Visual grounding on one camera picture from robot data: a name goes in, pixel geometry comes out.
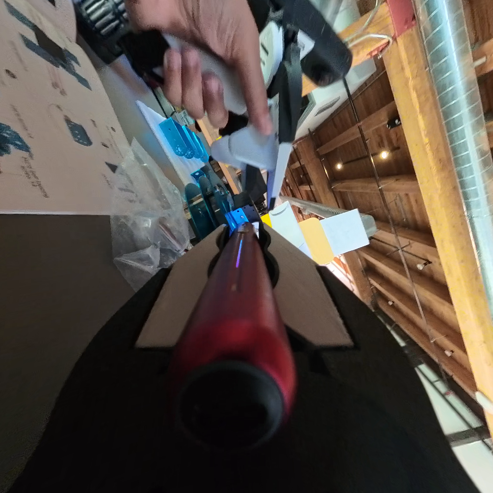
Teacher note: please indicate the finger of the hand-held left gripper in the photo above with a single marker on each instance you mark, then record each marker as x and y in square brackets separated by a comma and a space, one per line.
[281, 165]

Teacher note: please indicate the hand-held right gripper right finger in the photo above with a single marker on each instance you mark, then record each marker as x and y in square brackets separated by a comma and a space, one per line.
[312, 308]

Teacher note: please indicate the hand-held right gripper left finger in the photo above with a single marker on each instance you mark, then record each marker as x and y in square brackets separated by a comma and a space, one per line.
[173, 308]

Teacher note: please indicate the red electric screwdriver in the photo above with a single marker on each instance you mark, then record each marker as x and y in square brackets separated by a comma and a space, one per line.
[231, 327]

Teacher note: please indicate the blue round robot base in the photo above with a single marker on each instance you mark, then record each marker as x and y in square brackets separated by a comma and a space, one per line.
[200, 208]

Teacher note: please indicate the dark grey desk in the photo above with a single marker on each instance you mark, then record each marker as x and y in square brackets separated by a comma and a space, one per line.
[57, 289]

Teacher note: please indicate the person's left hand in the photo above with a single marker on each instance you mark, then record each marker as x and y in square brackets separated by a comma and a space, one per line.
[200, 23]

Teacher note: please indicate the black servo motor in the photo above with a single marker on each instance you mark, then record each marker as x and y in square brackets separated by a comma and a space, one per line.
[246, 202]

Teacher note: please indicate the yellow box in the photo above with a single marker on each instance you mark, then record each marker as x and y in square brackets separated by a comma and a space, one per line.
[265, 220]

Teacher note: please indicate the light wooden panel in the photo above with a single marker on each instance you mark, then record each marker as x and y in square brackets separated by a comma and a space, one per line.
[316, 242]

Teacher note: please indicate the crumpled clear plastic bag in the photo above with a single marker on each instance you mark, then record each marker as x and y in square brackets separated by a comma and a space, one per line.
[146, 231]

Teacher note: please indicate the white panel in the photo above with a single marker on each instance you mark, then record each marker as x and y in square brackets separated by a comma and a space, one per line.
[344, 231]

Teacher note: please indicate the group of blue metal brackets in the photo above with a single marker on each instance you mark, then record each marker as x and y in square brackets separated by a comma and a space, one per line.
[177, 138]

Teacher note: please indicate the white foam sheet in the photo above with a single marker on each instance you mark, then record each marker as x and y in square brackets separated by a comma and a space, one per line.
[152, 115]

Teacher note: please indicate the instruction manual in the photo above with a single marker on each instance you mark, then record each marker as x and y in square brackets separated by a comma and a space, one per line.
[57, 134]

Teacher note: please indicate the black bit holder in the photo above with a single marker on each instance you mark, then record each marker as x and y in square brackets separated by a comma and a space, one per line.
[104, 15]

